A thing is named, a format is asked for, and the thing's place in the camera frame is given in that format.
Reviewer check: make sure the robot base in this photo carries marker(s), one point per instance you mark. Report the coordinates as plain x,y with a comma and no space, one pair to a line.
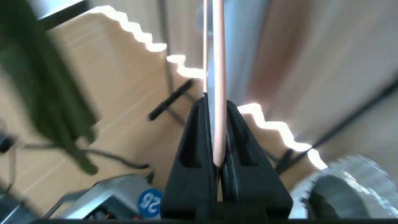
118,193

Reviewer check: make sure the black clothes rack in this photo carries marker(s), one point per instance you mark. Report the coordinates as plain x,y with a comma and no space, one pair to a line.
169,101

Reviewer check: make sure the green long-sleeved shirt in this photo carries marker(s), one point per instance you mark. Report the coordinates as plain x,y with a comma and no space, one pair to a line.
46,87

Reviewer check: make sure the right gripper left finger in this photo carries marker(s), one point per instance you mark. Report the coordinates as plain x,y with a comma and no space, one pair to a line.
192,180

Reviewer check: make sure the white laundry basket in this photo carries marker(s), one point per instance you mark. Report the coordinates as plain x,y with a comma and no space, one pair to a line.
357,174

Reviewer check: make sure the beige curtain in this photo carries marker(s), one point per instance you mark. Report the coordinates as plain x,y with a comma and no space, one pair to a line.
311,46

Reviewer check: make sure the window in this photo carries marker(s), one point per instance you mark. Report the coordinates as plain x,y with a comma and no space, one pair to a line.
49,6

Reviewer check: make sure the pink clothes hanger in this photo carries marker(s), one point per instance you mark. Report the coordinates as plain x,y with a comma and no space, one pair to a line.
219,93

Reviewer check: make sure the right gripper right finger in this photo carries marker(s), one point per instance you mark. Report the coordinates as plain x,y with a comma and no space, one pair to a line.
252,183

